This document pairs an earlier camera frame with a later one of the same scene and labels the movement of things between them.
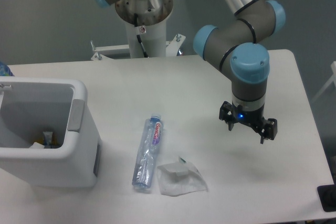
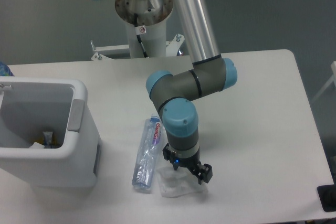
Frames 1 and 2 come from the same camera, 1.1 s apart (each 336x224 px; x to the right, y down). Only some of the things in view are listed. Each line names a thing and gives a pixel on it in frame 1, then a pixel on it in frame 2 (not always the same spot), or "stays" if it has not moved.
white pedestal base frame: [122, 51] stays
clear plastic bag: [179, 178] stays
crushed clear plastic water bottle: [143, 172] stays
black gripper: [254, 118] -> [192, 163]
